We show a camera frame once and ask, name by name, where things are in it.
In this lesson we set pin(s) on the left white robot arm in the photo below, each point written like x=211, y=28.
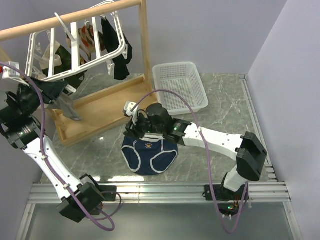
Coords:
x=79, y=196

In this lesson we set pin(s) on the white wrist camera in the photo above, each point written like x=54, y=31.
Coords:
x=131, y=110
x=11, y=74

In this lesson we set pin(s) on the white plastic clip hanger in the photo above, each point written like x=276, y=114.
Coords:
x=101, y=57

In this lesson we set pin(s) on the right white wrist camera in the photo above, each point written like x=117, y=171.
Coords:
x=131, y=110

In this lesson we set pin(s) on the orange patterned hanging sock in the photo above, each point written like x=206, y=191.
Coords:
x=87, y=37

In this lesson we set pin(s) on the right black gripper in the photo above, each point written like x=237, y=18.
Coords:
x=132, y=130

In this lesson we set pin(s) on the olive green hanging underwear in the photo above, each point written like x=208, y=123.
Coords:
x=66, y=65

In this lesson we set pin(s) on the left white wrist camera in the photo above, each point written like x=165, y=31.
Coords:
x=11, y=74

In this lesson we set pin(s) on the grey hanging underwear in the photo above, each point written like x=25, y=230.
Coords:
x=66, y=105

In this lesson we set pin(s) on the navy blue white-trimmed underwear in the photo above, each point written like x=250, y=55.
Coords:
x=148, y=158

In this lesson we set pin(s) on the striped hanging sock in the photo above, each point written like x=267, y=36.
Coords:
x=82, y=60

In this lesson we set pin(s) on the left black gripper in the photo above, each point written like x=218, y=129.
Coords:
x=51, y=90

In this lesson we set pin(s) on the wooden clothes rack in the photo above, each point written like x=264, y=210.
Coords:
x=101, y=110

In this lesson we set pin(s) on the white plastic basket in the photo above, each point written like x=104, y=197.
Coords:
x=183, y=79

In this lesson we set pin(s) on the aluminium mounting rail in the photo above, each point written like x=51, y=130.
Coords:
x=167, y=192

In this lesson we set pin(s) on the right aluminium side rail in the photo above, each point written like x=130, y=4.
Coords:
x=258, y=131

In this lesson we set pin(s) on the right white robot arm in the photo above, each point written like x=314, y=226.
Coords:
x=156, y=125

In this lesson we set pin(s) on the black hanging underwear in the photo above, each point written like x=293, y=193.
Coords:
x=111, y=43

